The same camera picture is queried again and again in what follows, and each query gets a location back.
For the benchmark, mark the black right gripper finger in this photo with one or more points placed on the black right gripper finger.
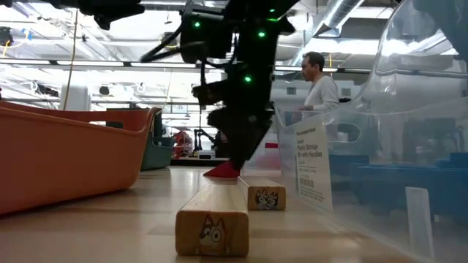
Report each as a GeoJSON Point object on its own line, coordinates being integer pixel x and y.
{"type": "Point", "coordinates": [245, 146]}

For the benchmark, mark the red wedge toy block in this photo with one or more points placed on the red wedge toy block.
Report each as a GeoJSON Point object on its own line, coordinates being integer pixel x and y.
{"type": "Point", "coordinates": [219, 172]}

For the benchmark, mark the clear plastic storage bin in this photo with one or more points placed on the clear plastic storage bin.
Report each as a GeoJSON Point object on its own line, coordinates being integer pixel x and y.
{"type": "Point", "coordinates": [314, 164]}
{"type": "Point", "coordinates": [256, 160]}

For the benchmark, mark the blue studded toy brick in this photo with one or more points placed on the blue studded toy brick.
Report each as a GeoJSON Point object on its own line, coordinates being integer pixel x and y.
{"type": "Point", "coordinates": [402, 190]}
{"type": "Point", "coordinates": [453, 160]}

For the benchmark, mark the orange plastic bin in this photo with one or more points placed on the orange plastic bin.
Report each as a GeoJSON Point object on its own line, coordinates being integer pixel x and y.
{"type": "Point", "coordinates": [66, 160]}

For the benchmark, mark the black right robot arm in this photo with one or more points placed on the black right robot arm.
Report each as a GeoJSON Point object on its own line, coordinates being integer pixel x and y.
{"type": "Point", "coordinates": [256, 55]}

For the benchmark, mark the black background robot arm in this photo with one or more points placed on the black background robot arm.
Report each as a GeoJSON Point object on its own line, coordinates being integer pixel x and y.
{"type": "Point", "coordinates": [199, 140]}

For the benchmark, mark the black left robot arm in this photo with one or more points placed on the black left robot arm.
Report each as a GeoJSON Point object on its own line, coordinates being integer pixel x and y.
{"type": "Point", "coordinates": [117, 7]}

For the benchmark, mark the white background box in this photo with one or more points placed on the white background box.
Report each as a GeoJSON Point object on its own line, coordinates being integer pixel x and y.
{"type": "Point", "coordinates": [206, 155]}

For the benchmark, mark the red background object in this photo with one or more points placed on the red background object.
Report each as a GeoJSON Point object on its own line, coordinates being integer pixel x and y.
{"type": "Point", "coordinates": [183, 144]}

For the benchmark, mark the person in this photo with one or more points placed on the person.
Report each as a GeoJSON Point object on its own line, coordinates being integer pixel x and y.
{"type": "Point", "coordinates": [321, 95]}

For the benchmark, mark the teal plastic bin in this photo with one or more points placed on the teal plastic bin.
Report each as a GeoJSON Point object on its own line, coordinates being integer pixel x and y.
{"type": "Point", "coordinates": [157, 157]}

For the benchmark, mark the ceiling light strip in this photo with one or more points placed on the ceiling light strip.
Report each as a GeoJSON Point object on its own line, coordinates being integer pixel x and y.
{"type": "Point", "coordinates": [91, 63]}

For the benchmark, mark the black ceiling device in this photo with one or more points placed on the black ceiling device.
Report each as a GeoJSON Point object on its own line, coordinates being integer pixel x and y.
{"type": "Point", "coordinates": [5, 36]}

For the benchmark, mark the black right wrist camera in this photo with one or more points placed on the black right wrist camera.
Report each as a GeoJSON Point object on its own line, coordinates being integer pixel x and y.
{"type": "Point", "coordinates": [212, 93]}

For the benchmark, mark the black metal table frame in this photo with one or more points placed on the black metal table frame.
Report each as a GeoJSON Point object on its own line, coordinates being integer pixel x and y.
{"type": "Point", "coordinates": [190, 163]}

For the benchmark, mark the silver ventilation duct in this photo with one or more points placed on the silver ventilation duct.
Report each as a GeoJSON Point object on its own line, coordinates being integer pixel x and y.
{"type": "Point", "coordinates": [340, 14]}

